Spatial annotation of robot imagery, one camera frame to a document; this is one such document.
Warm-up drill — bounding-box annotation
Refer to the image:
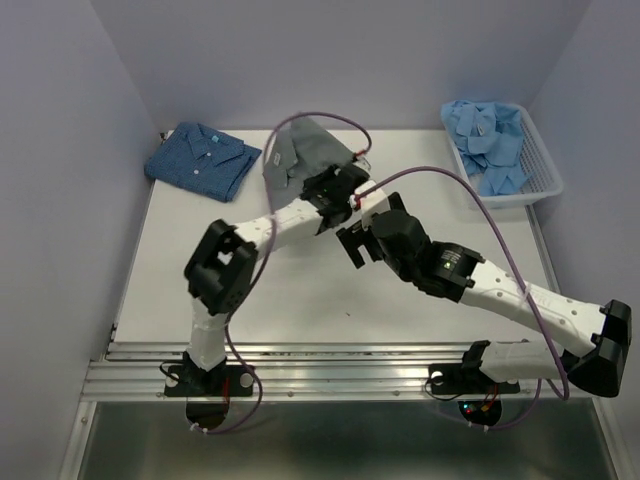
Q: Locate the aluminium front rail frame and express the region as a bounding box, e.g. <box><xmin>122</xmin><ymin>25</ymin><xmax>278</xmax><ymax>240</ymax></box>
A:
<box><xmin>57</xmin><ymin>279</ymin><xmax>626</xmax><ymax>480</ymax></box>

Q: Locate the white plastic laundry basket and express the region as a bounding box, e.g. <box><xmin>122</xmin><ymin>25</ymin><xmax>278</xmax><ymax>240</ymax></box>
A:
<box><xmin>445</xmin><ymin>104</ymin><xmax>564</xmax><ymax>209</ymax></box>

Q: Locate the light blue shirt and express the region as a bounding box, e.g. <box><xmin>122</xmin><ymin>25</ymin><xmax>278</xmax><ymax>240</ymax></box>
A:
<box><xmin>440</xmin><ymin>100</ymin><xmax>528</xmax><ymax>197</ymax></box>

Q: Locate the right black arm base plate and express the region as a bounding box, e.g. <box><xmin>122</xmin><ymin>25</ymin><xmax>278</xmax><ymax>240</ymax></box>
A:
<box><xmin>426</xmin><ymin>363</ymin><xmax>521</xmax><ymax>397</ymax></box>

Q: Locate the blue checked folded shirt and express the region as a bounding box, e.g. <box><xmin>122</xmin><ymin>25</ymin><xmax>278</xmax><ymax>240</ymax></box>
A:
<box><xmin>144</xmin><ymin>122</ymin><xmax>262</xmax><ymax>203</ymax></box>

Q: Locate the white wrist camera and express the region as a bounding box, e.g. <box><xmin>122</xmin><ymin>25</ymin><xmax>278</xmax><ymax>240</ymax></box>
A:
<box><xmin>349</xmin><ymin>180</ymin><xmax>391</xmax><ymax>230</ymax></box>
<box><xmin>352</xmin><ymin>150</ymin><xmax>371</xmax><ymax>174</ymax></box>

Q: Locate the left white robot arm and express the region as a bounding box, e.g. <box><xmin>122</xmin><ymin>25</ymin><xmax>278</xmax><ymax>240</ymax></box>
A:
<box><xmin>178</xmin><ymin>160</ymin><xmax>370</xmax><ymax>394</ymax></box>

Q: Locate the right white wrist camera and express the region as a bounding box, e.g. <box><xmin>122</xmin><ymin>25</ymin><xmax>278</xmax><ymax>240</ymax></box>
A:
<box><xmin>349</xmin><ymin>180</ymin><xmax>391</xmax><ymax>230</ymax></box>

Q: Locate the grey long sleeve shirt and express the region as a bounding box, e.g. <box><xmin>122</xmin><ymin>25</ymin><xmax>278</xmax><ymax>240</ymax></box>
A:
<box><xmin>264</xmin><ymin>117</ymin><xmax>352</xmax><ymax>194</ymax></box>

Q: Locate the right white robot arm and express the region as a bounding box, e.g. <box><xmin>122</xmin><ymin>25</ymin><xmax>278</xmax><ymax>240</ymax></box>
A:
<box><xmin>337</xmin><ymin>191</ymin><xmax>632</xmax><ymax>398</ymax></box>

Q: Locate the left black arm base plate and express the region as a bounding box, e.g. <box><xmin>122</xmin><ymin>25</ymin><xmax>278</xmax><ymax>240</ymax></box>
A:
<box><xmin>159</xmin><ymin>362</ymin><xmax>253</xmax><ymax>398</ymax></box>

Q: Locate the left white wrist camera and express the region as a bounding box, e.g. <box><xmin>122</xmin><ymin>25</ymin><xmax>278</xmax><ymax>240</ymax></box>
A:
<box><xmin>352</xmin><ymin>150</ymin><xmax>371</xmax><ymax>174</ymax></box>

